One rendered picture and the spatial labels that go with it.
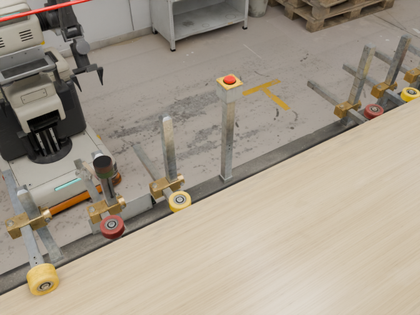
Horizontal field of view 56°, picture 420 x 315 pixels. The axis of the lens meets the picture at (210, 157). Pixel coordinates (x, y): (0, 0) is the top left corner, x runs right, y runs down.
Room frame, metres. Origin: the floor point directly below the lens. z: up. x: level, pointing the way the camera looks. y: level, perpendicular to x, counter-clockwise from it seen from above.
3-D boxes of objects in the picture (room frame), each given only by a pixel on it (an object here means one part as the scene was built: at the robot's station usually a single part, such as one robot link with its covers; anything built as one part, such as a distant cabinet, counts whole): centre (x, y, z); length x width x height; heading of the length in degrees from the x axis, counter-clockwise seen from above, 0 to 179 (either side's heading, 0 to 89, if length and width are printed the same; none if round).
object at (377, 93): (1.67, -0.90, 0.83); 0.14 x 0.06 x 0.05; 121
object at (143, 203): (0.95, 0.35, 0.75); 0.26 x 0.01 x 0.10; 121
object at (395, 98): (1.70, -0.86, 0.83); 0.43 x 0.03 x 0.04; 31
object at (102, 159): (0.87, 0.34, 1.02); 0.06 x 0.06 x 0.22; 31
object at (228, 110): (1.17, -0.07, 0.93); 0.05 x 0.05 x 0.45; 31
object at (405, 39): (1.68, -0.92, 0.88); 0.04 x 0.04 x 0.48; 31
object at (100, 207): (0.90, 0.38, 0.85); 0.14 x 0.06 x 0.05; 121
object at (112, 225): (0.78, 0.34, 0.85); 0.08 x 0.08 x 0.11
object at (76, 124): (1.89, 1.08, 0.59); 0.55 x 0.34 x 0.83; 125
